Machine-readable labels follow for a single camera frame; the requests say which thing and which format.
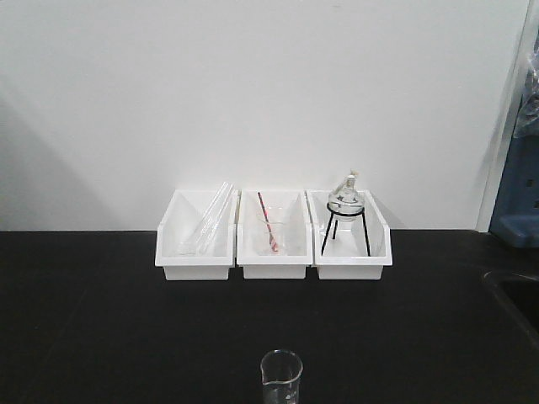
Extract clear glass beaker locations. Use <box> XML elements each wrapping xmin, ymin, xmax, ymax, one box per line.
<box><xmin>260</xmin><ymin>349</ymin><xmax>303</xmax><ymax>404</ymax></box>

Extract small beaker in bin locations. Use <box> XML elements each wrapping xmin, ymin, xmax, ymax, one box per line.
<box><xmin>254</xmin><ymin>206</ymin><xmax>286</xmax><ymax>256</ymax></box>

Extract red striped stirring rod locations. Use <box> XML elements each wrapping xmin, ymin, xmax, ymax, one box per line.
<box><xmin>257</xmin><ymin>191</ymin><xmax>279</xmax><ymax>253</ymax></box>

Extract middle white plastic bin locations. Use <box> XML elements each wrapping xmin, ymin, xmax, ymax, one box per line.
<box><xmin>237</xmin><ymin>190</ymin><xmax>313</xmax><ymax>279</ymax></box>

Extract white plastic bin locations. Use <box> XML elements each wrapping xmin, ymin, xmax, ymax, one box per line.
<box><xmin>237</xmin><ymin>190</ymin><xmax>313</xmax><ymax>279</ymax></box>
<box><xmin>155</xmin><ymin>183</ymin><xmax>238</xmax><ymax>280</ymax></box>
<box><xmin>306</xmin><ymin>190</ymin><xmax>392</xmax><ymax>280</ymax></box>

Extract glass tubes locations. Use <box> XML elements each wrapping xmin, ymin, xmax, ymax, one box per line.
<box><xmin>190</xmin><ymin>182</ymin><xmax>232</xmax><ymax>255</ymax></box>

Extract glass alcohol lamp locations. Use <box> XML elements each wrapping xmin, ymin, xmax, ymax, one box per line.
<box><xmin>328</xmin><ymin>171</ymin><xmax>365</xmax><ymax>222</ymax></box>

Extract left white plastic bin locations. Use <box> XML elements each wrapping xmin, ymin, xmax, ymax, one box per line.
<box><xmin>155</xmin><ymin>183</ymin><xmax>238</xmax><ymax>280</ymax></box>

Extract right white plastic bin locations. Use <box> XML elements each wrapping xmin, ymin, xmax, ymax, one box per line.
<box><xmin>306</xmin><ymin>190</ymin><xmax>392</xmax><ymax>280</ymax></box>

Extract blue equipment at right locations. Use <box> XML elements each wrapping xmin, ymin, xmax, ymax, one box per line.
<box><xmin>489</xmin><ymin>54</ymin><xmax>539</xmax><ymax>249</ymax></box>

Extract black sink basin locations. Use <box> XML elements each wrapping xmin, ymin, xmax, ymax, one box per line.
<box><xmin>482</xmin><ymin>271</ymin><xmax>538</xmax><ymax>348</ymax></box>

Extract black wire tripod stand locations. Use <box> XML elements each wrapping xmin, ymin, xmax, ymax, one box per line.
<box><xmin>321</xmin><ymin>203</ymin><xmax>371</xmax><ymax>257</ymax></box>

